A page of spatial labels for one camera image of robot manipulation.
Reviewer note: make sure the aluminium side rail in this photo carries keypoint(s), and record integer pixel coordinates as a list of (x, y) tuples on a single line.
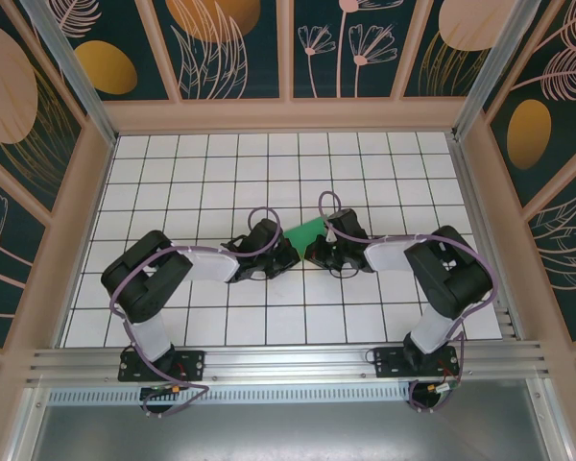
[(469, 192)]

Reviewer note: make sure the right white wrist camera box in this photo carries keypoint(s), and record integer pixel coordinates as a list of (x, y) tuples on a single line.
[(331, 235)]

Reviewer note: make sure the small black adapter board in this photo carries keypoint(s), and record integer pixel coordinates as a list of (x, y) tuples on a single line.
[(156, 391)]

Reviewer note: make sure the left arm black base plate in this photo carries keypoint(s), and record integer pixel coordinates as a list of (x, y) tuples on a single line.
[(192, 365)]

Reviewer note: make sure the small white yellow connector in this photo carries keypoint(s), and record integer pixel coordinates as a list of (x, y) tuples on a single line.
[(444, 386)]

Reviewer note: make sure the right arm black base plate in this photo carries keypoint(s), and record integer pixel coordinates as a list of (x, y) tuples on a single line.
[(389, 362)]

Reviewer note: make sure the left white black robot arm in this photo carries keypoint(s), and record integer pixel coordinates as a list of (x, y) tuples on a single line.
[(139, 278)]

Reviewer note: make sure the green paper sheet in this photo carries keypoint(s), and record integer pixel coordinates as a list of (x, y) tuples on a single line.
[(304, 235)]

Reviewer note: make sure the aluminium frame post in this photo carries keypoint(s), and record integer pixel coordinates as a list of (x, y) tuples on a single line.
[(467, 120), (104, 126)]

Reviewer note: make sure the long aluminium mounting rail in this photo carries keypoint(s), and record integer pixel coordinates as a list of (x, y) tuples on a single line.
[(288, 360)]

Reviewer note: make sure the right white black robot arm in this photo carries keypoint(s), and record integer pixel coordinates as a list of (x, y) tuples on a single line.
[(451, 278)]

